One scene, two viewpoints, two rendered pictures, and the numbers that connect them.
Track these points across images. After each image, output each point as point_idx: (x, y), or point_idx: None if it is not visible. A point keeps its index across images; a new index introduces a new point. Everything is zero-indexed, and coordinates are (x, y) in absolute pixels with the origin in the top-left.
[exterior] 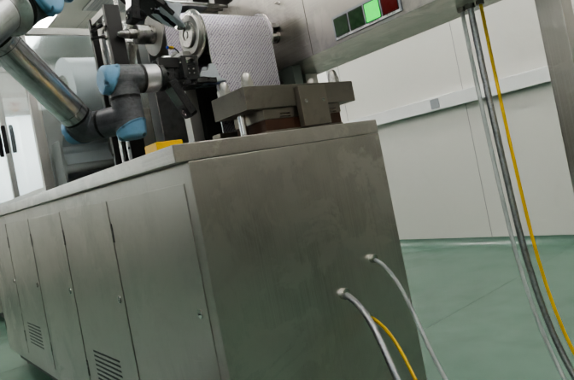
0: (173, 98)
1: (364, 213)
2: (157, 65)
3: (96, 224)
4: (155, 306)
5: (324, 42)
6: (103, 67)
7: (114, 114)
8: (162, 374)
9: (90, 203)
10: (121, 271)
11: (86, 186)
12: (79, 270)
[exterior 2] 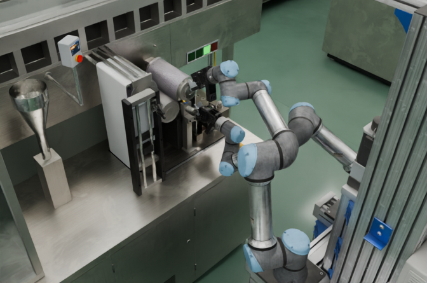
0: (213, 128)
1: None
2: (221, 116)
3: (175, 221)
4: (222, 217)
5: (179, 64)
6: (243, 130)
7: (238, 149)
8: (216, 240)
9: (169, 215)
10: (196, 225)
11: (187, 201)
12: (135, 269)
